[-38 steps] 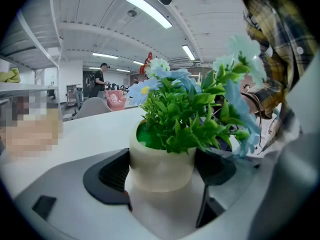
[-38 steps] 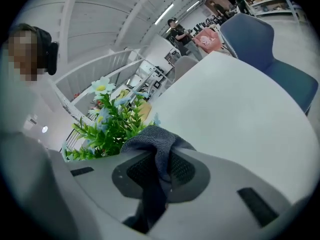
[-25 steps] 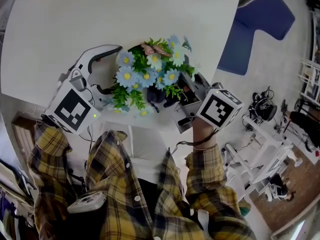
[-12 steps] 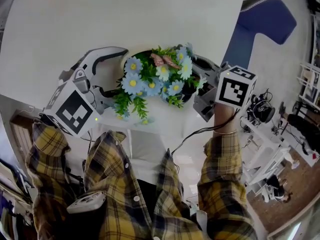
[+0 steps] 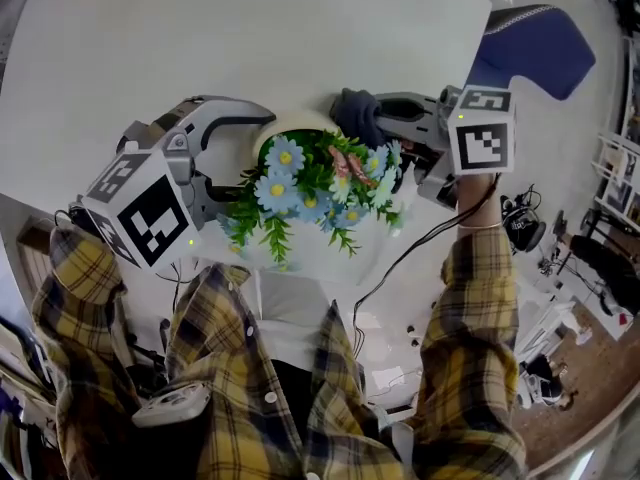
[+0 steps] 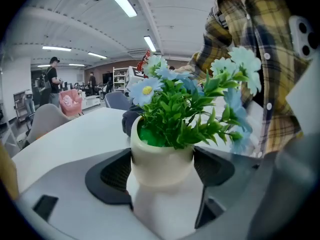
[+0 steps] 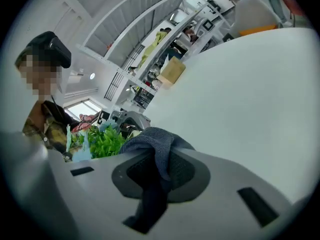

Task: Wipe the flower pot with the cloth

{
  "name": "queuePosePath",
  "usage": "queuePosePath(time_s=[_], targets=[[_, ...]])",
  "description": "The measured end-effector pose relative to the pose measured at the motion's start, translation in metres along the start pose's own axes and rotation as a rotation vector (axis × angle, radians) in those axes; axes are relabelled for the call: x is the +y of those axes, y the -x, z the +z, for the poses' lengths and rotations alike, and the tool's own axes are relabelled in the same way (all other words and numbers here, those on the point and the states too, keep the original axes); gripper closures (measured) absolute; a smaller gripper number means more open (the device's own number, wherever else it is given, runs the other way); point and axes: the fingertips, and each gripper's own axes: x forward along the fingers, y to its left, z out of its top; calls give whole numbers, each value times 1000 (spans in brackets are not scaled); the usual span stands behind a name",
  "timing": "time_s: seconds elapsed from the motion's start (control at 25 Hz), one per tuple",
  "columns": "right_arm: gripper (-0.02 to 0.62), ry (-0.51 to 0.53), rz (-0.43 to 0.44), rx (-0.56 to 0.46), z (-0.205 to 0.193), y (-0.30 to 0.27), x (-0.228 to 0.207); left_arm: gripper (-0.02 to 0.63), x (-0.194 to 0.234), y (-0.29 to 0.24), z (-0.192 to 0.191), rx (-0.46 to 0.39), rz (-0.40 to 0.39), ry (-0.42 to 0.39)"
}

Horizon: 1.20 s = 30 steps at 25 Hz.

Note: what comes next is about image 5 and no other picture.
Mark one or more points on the white smartphone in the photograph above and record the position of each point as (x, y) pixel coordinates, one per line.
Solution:
(170, 408)

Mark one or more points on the yellow plaid shirt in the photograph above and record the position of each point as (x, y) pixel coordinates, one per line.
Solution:
(225, 368)

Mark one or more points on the blue artificial flower pot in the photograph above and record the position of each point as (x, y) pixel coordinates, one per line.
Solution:
(300, 120)

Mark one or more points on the dark blue cloth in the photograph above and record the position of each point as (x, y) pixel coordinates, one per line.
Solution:
(355, 118)

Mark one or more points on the person's left forearm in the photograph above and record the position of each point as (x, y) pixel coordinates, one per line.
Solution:
(80, 278)

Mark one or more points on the white cart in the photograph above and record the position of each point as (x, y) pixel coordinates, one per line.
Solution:
(545, 323)

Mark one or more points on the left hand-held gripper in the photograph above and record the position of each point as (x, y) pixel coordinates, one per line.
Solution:
(150, 218)

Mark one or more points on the black headset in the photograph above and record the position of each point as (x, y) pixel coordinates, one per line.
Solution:
(522, 228)

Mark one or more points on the blue chair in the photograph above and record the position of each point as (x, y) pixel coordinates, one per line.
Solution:
(540, 48)

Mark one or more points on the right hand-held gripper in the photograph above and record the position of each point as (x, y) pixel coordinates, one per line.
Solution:
(482, 143)

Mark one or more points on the brown wooden cabinet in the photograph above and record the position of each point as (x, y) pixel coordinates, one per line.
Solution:
(35, 238)

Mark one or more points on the person's right forearm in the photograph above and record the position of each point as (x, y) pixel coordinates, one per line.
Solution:
(475, 278)

